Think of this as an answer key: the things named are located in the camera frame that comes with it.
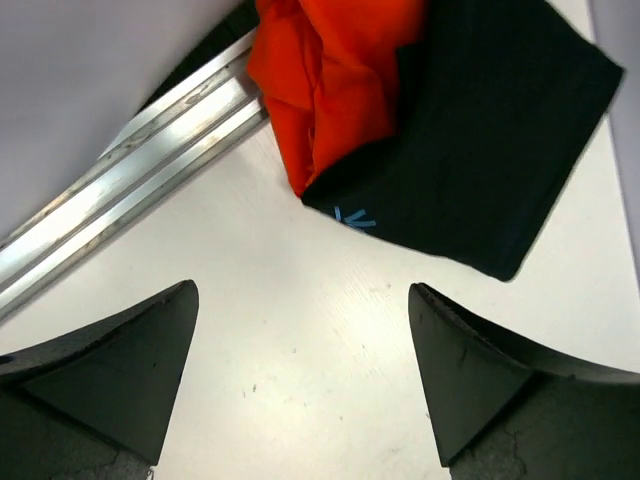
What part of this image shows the orange folded t shirt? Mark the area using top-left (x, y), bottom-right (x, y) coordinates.
top-left (248, 0), bottom-right (428, 196)

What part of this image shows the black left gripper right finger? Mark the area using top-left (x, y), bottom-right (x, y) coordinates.
top-left (408, 283), bottom-right (639, 479)

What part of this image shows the black t shirt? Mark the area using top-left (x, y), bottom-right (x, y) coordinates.
top-left (302, 0), bottom-right (624, 281)

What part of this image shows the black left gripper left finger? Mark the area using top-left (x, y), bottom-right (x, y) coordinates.
top-left (1, 280), bottom-right (199, 479)

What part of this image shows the aluminium side table rail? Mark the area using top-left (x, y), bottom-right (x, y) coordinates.
top-left (1, 32), bottom-right (268, 319)

